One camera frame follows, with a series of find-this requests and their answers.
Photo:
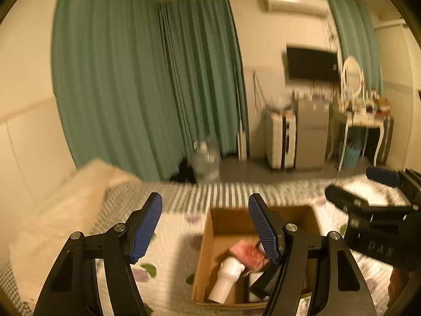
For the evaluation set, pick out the silver small fridge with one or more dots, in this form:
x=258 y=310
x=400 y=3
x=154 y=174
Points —
x=310 y=131

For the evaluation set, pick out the white plastic bottle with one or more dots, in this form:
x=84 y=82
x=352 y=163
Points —
x=227 y=276

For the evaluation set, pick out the white air conditioner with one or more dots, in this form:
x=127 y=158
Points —
x=296 y=3

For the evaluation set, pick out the cardboard box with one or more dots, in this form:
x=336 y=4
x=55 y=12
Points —
x=227 y=220

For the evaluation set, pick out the clear plastic bag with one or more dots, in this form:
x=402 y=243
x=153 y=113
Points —
x=279 y=103

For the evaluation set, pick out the white floral quilt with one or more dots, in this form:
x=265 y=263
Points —
x=174 y=233

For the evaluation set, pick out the white suitcase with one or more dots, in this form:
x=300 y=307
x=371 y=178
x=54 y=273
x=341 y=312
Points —
x=278 y=141

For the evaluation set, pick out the white dressing table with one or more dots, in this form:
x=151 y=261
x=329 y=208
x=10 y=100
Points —
x=365 y=120

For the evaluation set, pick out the white slatted wardrobe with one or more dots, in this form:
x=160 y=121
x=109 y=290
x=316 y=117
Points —
x=399 y=105

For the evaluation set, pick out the clear water jug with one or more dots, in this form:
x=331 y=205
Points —
x=205 y=163

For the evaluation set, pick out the wide green curtain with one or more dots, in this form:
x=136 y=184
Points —
x=131 y=82

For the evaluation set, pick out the white mop pole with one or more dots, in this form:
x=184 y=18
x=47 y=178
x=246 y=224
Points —
x=239 y=112

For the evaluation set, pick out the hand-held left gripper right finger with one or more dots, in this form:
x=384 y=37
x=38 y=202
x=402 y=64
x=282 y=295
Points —
x=264 y=233

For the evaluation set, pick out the oval white-framed mirror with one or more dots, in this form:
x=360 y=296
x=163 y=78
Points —
x=352 y=75

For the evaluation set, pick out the grey checked bed sheet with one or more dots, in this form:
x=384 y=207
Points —
x=197 y=196

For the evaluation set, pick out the black wall television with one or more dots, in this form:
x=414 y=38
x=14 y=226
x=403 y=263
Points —
x=310 y=62

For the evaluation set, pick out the blue basket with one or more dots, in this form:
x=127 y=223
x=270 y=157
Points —
x=352 y=156

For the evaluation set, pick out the cream padded coat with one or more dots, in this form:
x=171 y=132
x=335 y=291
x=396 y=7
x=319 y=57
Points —
x=59 y=217

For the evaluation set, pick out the pink rose-print case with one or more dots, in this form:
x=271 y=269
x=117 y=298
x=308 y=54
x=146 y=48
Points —
x=248 y=251

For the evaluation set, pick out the black cosmetic tube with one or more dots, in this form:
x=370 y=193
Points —
x=266 y=281

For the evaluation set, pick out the white padded headboard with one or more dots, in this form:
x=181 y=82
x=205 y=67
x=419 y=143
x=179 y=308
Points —
x=29 y=158

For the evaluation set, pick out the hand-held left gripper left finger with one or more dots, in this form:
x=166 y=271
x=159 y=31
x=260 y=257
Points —
x=146 y=227

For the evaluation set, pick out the narrow green curtain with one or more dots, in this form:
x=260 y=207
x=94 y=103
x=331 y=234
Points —
x=357 y=39

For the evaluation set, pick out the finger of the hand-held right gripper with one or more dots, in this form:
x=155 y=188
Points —
x=345 y=197
x=381 y=176

